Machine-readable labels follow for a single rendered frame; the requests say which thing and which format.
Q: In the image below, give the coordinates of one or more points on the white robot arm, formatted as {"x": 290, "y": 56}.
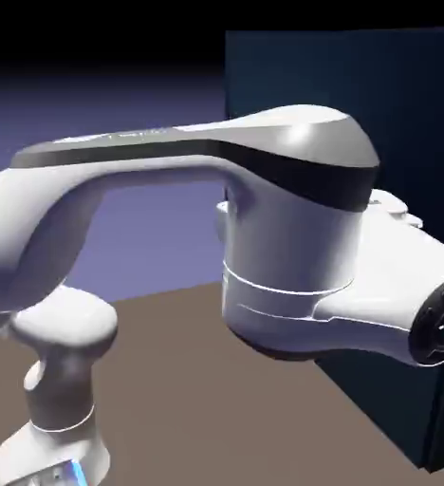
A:
{"x": 290, "y": 243}

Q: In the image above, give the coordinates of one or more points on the dark blue cabinet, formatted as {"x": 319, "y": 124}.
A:
{"x": 396, "y": 95}

